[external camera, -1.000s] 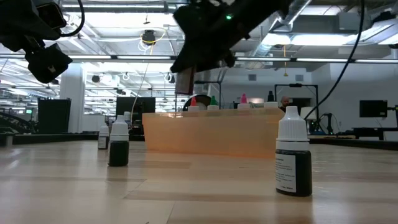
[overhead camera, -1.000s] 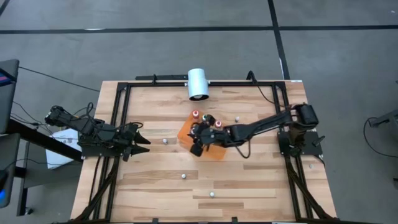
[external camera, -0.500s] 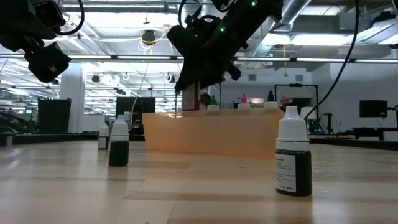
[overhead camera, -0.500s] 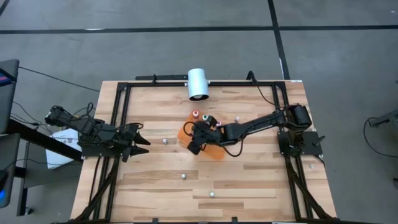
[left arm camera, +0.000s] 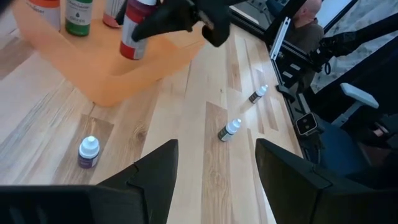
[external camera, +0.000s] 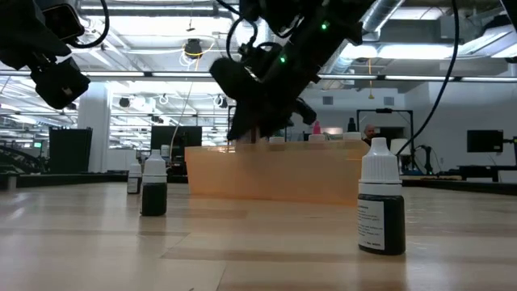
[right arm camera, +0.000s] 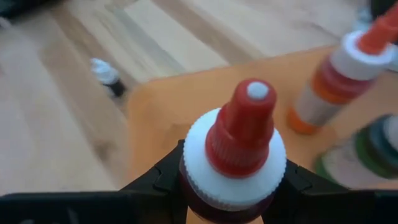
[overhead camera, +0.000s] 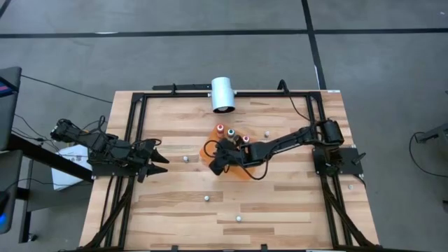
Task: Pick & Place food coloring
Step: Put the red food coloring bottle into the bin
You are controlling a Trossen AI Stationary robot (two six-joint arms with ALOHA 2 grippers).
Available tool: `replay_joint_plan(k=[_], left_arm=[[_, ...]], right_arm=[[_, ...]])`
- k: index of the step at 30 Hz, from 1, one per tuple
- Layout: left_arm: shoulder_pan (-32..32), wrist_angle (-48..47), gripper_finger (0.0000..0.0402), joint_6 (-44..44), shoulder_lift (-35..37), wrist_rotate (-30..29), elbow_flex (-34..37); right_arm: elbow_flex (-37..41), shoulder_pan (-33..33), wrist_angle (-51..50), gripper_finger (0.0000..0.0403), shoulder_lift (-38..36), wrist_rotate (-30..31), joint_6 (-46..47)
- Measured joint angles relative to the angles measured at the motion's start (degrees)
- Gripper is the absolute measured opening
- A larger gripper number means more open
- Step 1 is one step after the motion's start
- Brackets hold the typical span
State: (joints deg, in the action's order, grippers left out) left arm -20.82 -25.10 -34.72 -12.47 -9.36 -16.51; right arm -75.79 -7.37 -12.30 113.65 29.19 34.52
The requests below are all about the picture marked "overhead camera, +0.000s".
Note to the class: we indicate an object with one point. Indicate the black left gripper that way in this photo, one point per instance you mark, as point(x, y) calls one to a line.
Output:
point(141, 157)

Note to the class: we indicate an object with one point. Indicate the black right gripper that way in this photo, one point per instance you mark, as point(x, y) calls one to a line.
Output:
point(234, 154)

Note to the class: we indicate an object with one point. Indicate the green food coloring bottle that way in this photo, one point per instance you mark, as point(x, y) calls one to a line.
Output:
point(230, 133)

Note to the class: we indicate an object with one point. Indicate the orange food coloring bottle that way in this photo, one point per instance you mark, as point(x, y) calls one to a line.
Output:
point(220, 127)

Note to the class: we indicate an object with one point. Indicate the pink food coloring bottle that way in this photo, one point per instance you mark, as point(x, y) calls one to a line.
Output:
point(246, 139)

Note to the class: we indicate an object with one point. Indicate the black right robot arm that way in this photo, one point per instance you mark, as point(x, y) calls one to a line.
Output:
point(280, 143)

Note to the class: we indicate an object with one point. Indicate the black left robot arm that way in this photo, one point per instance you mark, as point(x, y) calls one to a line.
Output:
point(94, 140)

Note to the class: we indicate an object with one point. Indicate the orange translucent plastic tray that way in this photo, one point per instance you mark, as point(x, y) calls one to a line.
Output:
point(232, 171)

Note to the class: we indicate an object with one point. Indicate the black metal bar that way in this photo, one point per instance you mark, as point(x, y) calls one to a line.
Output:
point(189, 86)

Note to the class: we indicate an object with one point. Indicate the white paper sheet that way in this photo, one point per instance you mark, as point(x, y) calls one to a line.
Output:
point(70, 175)

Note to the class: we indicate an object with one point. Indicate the grey monitor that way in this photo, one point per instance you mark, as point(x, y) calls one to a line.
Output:
point(8, 115)

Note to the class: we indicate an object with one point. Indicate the grey stand foot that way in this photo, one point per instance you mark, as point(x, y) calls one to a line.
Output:
point(435, 133)

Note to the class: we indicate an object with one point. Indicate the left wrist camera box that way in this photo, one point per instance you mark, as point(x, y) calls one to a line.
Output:
point(141, 176)

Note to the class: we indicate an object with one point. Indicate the black aluminium table frame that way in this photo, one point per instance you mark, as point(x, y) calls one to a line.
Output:
point(262, 94)

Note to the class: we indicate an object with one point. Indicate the black table-edge bracket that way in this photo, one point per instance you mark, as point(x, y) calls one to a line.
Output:
point(174, 248)
point(264, 248)

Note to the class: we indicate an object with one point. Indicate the black stand frame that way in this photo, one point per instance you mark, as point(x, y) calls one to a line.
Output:
point(24, 210)

